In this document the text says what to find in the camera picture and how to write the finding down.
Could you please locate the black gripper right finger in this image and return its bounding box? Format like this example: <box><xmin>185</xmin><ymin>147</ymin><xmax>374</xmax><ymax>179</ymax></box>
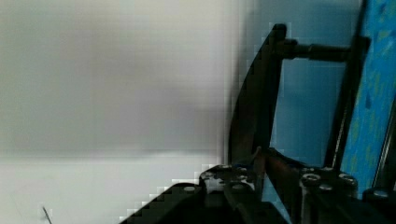
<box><xmin>264</xmin><ymin>147</ymin><xmax>359</xmax><ymax>224</ymax></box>

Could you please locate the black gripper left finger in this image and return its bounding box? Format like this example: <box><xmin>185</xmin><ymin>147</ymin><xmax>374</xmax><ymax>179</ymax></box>
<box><xmin>199</xmin><ymin>147</ymin><xmax>265</xmax><ymax>200</ymax></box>

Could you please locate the black toaster oven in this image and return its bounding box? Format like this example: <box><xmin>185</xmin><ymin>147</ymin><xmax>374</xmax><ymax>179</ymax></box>
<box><xmin>228</xmin><ymin>0</ymin><xmax>396</xmax><ymax>200</ymax></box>

